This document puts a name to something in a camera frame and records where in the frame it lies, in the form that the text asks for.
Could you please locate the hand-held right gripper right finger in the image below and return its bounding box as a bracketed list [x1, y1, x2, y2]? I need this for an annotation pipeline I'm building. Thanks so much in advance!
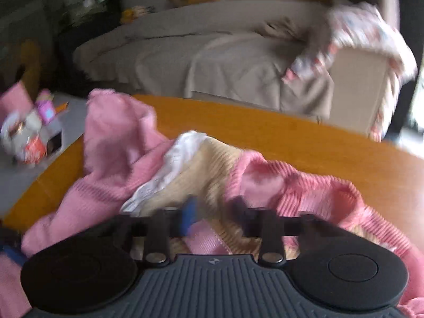
[232, 197, 338, 267]

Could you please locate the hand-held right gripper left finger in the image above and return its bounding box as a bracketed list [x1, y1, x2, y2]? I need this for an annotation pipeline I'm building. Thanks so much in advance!
[109, 197, 198, 266]

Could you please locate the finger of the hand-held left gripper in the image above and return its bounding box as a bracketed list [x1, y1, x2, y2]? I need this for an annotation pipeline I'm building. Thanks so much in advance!
[0, 227, 29, 267]

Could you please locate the pink ribbed garment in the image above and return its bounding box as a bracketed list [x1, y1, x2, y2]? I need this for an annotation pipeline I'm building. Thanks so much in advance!
[0, 88, 424, 318]

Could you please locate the orange snack packet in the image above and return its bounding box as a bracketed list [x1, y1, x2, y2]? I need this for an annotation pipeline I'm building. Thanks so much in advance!
[21, 136, 47, 165]

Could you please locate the smartphone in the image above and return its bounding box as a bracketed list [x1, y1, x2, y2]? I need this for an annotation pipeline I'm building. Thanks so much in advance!
[46, 132, 63, 156]

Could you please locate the white jar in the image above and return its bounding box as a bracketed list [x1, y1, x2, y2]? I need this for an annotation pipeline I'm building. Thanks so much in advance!
[0, 109, 42, 160]

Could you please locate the light grey side table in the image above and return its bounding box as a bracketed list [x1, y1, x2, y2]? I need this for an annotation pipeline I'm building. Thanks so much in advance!
[0, 93, 88, 217]

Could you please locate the grey beige sofa throw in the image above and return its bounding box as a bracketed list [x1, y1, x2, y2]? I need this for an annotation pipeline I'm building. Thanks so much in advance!
[184, 33, 335, 115]

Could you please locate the pink purple toy bottle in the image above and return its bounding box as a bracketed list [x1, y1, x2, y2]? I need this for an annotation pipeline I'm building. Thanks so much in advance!
[35, 89, 57, 123]

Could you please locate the beige covered sofa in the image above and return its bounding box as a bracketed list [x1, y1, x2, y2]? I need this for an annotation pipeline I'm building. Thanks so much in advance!
[71, 0, 418, 140]

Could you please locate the black tank cabinet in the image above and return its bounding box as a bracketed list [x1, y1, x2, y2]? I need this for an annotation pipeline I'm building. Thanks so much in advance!
[56, 23, 124, 96]

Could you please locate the large yellow toy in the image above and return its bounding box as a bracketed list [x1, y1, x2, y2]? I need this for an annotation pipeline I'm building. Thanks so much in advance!
[20, 40, 42, 90]

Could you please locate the crumpled beige cloth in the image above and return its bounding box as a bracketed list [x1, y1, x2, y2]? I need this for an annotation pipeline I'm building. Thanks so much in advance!
[262, 18, 305, 38]

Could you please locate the floral white blanket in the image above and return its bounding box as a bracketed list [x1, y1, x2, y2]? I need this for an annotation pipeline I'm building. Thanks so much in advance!
[281, 2, 418, 143]

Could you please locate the glass fish tank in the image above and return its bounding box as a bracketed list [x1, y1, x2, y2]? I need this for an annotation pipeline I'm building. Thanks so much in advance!
[43, 0, 121, 32]

